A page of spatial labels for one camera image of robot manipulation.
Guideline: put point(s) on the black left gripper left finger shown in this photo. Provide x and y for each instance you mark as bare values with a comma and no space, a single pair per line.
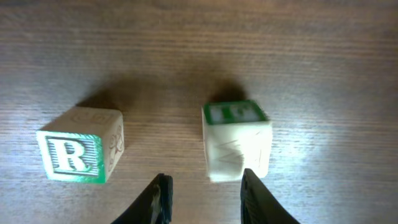
153,205

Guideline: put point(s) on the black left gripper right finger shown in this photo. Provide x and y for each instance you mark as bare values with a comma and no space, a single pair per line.
258,205

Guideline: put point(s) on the yellow S block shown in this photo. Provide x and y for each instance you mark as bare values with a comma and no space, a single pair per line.
237,135

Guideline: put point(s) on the green R block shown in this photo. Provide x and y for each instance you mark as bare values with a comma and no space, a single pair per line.
82,145

